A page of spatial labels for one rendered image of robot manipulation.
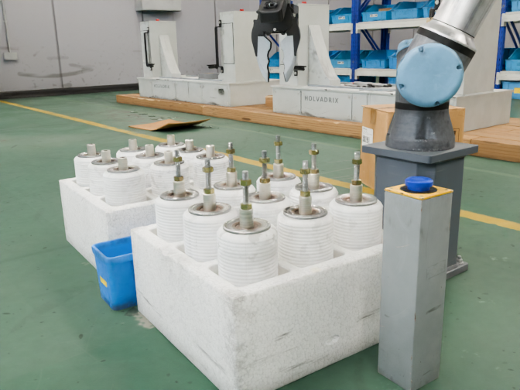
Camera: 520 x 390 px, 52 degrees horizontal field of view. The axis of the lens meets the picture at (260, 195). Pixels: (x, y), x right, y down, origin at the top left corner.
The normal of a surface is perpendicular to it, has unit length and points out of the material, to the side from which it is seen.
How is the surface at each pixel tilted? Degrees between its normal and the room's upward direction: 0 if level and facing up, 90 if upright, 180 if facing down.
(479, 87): 90
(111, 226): 90
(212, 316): 90
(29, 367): 0
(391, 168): 90
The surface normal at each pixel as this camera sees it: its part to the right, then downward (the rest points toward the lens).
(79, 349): -0.02, -0.96
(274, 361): 0.57, 0.21
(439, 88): -0.28, 0.37
